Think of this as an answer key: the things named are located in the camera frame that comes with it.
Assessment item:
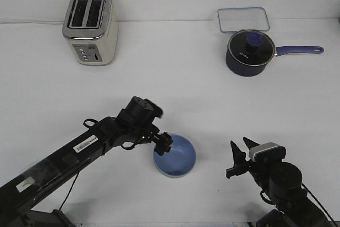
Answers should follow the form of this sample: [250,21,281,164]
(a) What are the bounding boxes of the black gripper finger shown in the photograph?
[243,137,258,152]
[230,141,247,167]

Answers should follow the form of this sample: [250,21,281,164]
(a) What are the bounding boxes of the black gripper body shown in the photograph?
[226,160,269,187]
[116,96,173,155]

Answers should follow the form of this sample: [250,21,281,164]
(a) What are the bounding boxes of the blue bowl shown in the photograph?
[153,134,196,178]

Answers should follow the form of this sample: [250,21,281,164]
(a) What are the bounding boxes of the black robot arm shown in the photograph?
[1,96,173,226]
[226,137,339,226]

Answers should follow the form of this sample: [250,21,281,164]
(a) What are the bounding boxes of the dark blue saucepan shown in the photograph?
[225,46,324,77]

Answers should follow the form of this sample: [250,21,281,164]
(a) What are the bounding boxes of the glass pot lid blue knob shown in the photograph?
[228,30,275,54]

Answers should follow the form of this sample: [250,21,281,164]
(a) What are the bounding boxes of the silver two-slot toaster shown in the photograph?
[62,0,118,66]

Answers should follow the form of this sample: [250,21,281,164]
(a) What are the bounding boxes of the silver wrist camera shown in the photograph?
[249,142,286,162]
[145,98,164,119]

